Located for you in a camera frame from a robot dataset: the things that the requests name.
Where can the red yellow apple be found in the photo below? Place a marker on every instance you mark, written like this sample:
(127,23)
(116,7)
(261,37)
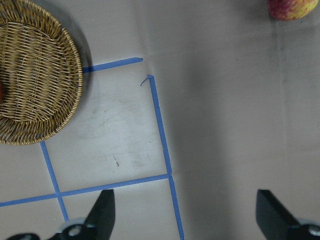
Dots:
(289,10)

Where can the dark red apple in basket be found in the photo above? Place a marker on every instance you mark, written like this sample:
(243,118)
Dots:
(1,92)

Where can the round wicker basket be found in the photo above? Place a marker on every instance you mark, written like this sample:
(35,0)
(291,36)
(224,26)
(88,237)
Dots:
(41,74)

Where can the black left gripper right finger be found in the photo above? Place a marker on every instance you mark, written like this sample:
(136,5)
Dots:
(277,223)

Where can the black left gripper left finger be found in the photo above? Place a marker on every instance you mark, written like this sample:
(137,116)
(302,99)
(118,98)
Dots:
(99,223)

